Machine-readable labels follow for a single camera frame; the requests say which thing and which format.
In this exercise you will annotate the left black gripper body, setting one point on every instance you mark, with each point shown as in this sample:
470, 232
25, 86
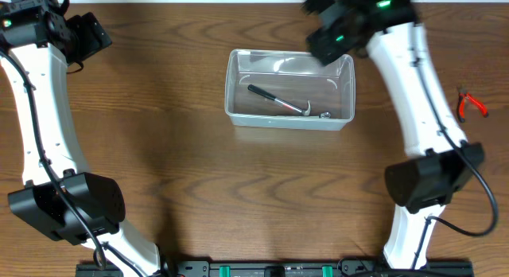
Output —
79, 46

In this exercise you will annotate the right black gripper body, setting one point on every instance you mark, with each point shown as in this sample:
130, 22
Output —
337, 40

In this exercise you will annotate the silver double-ended wrench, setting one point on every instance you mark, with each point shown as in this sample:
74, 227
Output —
325, 115

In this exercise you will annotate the small black-handled hammer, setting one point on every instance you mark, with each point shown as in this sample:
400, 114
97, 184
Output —
275, 99

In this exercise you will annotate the clear plastic container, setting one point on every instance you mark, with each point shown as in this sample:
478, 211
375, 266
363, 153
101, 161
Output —
295, 77

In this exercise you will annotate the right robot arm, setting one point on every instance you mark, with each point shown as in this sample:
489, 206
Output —
440, 159

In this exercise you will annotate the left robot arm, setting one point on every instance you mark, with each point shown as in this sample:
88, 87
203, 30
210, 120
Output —
61, 198

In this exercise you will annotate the red-handled pliers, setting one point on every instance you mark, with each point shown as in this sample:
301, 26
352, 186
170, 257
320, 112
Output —
465, 97

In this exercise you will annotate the black mounting rail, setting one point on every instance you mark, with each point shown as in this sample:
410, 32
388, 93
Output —
343, 268

